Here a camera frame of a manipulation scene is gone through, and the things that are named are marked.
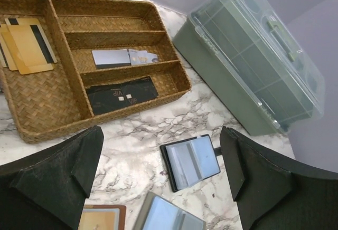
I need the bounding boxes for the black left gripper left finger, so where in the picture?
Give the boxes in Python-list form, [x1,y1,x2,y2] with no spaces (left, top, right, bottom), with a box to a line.
[1,126,104,229]

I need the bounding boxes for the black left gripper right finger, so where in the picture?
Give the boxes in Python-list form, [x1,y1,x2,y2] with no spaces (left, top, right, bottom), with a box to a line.
[220,127,337,229]

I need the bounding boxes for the black card holder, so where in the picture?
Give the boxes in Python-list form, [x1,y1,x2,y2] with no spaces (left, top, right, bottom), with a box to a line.
[159,134,221,193]

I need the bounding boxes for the silver VIP card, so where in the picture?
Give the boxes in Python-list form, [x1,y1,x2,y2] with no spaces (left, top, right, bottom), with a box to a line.
[128,49,159,65]

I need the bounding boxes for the brown card holder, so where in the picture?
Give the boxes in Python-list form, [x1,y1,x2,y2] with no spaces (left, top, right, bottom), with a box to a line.
[78,205,126,230]

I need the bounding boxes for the black vip card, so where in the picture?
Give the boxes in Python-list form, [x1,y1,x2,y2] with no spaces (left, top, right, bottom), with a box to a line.
[86,85,127,116]
[121,76,158,106]

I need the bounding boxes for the grey card holder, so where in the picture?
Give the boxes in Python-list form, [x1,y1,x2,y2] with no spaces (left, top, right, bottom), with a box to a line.
[133,191,206,230]

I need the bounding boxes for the woven rattan divider tray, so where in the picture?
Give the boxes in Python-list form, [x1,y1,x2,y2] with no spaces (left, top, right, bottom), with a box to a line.
[1,0,191,143]

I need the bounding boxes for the green clear-lid storage box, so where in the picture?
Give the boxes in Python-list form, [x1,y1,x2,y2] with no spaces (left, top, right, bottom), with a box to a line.
[173,0,325,136]

